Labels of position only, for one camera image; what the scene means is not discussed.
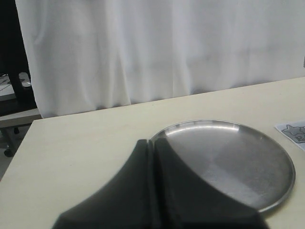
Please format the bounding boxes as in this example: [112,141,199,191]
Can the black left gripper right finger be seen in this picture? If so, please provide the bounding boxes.
[153,138,268,229]

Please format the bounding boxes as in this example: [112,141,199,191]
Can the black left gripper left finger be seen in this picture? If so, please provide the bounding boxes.
[53,139,155,229]

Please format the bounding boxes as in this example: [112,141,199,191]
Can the round stainless steel plate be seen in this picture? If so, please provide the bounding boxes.
[152,120,295,212]

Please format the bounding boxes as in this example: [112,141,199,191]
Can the paper game board sheet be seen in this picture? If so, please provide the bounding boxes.
[275,120,305,151]

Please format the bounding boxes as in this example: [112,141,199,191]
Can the white backdrop curtain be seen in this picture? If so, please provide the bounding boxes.
[16,0,305,118]

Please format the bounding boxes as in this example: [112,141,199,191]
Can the black stand with casters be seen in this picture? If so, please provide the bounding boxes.
[0,0,42,157]

